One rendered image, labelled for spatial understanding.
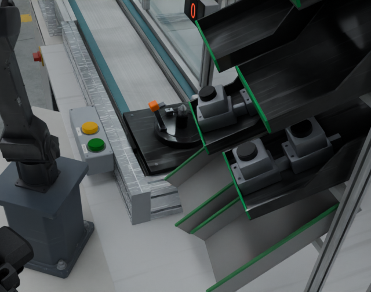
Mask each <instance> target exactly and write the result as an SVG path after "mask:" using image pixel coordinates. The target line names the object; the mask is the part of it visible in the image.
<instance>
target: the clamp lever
mask: <svg viewBox="0 0 371 292"><path fill-rule="evenodd" d="M148 105H149V107H150V109H151V111H152V112H154V114H155V117H156V119H157V121H158V123H159V125H160V127H164V126H165V124H164V122H163V120H162V117H161V115H160V113H159V109H161V108H163V107H165V106H166V105H165V103H164V102H161V103H159V104H158V103H157V102H156V100H154V101H152V102H150V103H148Z"/></svg>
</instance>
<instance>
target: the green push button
mask: <svg viewBox="0 0 371 292"><path fill-rule="evenodd" d="M88 148H89V149H90V150H91V151H100V150H102V149H103V148H104V141H103V140H102V139H100V138H93V139H91V140H89V142H88Z"/></svg>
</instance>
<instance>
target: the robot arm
mask: <svg viewBox="0 0 371 292"><path fill-rule="evenodd" d="M20 28H21V17H20V11H19V9H18V7H16V6H15V4H14V2H13V0H0V116H1V118H2V121H3V124H4V127H3V131H2V134H1V137H0V150H1V152H2V156H3V158H5V159H6V161H7V162H16V167H17V172H18V175H19V178H18V179H17V181H16V182H15V183H14V184H15V186H17V187H20V188H25V189H29V190H32V191H37V192H40V193H46V192H47V191H48V189H49V188H50V187H51V185H53V183H54V182H55V181H56V179H57V178H58V176H59V174H60V173H61V171H60V169H58V168H57V163H56V161H55V159H57V158H59V157H60V148H59V138H58V137H56V136H54V135H51V134H50V132H49V129H48V127H47V124H46V123H45V122H44V121H43V120H41V119H39V118H38V117H37V116H35V115H34V114H33V112H32V109H31V105H30V102H29V99H28V96H27V92H26V88H25V84H24V82H23V79H22V76H21V72H20V69H19V65H18V62H17V59H16V55H15V53H14V47H15V45H16V42H17V39H18V37H19V33H20ZM33 257H34V252H33V248H32V246H31V245H30V243H29V242H28V241H27V240H25V239H24V238H23V237H22V236H20V235H19V234H18V233H17V232H15V231H14V230H13V229H11V228H10V227H7V226H3V227H1V228H0V292H18V291H17V290H16V288H17V287H19V285H20V279H19V276H18V274H20V273H21V272H22V271H23V270H24V265H25V264H26V263H28V262H29V261H30V260H32V259H33Z"/></svg>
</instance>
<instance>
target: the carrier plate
mask: <svg viewBox="0 0 371 292"><path fill-rule="evenodd" d="M182 104H184V105H185V106H186V108H187V110H189V111H190V110H191V109H190V106H189V103H188V102H184V103H177V104H171V105H166V106H165V107H163V108H161V109H159V113H160V114H162V113H164V112H165V109H166V108H172V109H173V110H177V107H180V106H181V105H182ZM123 119H124V121H125V124H126V126H127V128H128V130H129V132H130V135H131V136H132V139H133V141H134V143H135V145H136V147H137V149H138V151H139V154H140V156H141V158H142V160H143V162H144V164H145V166H146V168H147V171H148V173H149V175H150V176H151V175H155V174H159V173H164V172H168V171H173V170H174V169H176V168H177V167H179V166H180V165H181V164H182V163H183V162H185V161H186V160H187V159H188V158H190V157H191V156H193V154H195V153H196V152H197V151H199V150H200V149H201V148H202V147H203V144H201V145H199V146H197V147H194V148H189V149H177V148H171V147H168V146H166V145H164V144H162V143H161V142H159V141H158V140H157V139H156V137H155V135H154V121H155V119H156V117H155V114H154V112H152V111H151V109H150V108H147V109H141V110H137V111H130V112H124V113H123Z"/></svg>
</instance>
